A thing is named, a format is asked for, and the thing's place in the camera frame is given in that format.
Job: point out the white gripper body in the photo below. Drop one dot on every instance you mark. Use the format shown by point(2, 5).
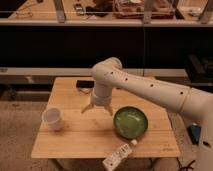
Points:
point(100, 101)

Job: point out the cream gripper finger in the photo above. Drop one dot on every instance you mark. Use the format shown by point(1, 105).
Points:
point(88, 107)
point(109, 109)

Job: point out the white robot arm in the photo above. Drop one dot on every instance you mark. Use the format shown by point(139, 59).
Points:
point(193, 103)

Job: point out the black rectangular device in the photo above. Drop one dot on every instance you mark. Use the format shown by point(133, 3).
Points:
point(84, 84)

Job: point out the wooden table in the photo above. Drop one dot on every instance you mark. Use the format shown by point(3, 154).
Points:
point(91, 135)

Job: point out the green bowl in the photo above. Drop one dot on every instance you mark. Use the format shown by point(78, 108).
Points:
point(130, 122)

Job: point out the white plastic cup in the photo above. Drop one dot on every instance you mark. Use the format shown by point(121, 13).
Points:
point(53, 118)

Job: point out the white tube bottle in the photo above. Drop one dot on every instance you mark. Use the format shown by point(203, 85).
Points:
point(111, 162)

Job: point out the black object on shelf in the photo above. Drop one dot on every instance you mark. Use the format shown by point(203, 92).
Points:
point(100, 10)

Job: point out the small grey device on shelf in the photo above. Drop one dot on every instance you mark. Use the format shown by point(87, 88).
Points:
point(79, 9)

